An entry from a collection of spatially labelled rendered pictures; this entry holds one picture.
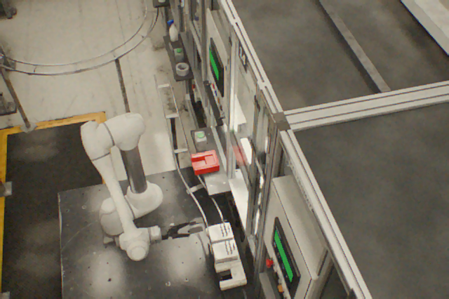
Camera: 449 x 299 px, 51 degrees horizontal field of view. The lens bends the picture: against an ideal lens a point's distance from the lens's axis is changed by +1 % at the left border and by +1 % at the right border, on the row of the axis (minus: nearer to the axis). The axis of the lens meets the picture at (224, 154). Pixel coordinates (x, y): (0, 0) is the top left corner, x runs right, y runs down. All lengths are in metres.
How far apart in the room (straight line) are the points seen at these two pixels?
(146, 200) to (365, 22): 1.53
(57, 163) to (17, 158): 0.36
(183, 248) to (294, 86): 1.42
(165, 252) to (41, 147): 1.99
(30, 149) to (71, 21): 1.93
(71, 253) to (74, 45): 3.00
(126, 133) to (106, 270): 0.90
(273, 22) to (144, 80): 2.93
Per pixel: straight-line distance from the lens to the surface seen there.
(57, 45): 5.57
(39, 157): 4.43
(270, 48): 2.00
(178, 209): 3.05
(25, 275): 3.82
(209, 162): 2.91
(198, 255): 2.87
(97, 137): 2.39
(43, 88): 5.08
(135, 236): 2.34
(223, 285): 2.57
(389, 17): 2.29
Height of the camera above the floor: 3.24
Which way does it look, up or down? 51 degrees down
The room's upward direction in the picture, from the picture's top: 1 degrees clockwise
